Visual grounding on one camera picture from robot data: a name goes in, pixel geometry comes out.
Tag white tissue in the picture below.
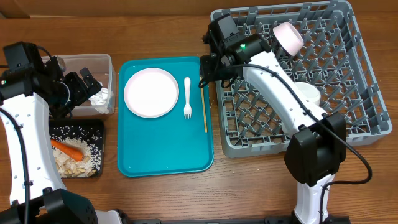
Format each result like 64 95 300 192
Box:
89 87 115 114

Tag rice food scraps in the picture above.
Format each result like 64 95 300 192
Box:
49 125 104 178

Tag orange carrot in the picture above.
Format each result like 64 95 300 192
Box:
51 139 85 161

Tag large white plate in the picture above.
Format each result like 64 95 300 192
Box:
123 68 179 118

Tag small white food bowl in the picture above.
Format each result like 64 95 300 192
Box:
273 22 304 56

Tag white saucer plate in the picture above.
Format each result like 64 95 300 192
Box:
295 82 321 106

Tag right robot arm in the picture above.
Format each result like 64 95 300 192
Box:
198 14 349 223

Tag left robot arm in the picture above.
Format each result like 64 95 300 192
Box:
1 42 118 223

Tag clear plastic waste bin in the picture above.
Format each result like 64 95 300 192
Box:
58 54 116 117

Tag grey plastic dishwasher rack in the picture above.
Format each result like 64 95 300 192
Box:
211 1 392 158

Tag white plastic spoon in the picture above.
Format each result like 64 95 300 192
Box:
184 77 192 119

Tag wooden chopstick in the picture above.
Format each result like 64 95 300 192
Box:
200 88 208 133

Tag black plastic tray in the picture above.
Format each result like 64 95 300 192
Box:
49 119 105 179

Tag teal plastic serving tray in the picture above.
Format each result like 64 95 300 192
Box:
118 56 214 177

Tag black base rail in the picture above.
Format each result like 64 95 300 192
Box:
118 210 352 224

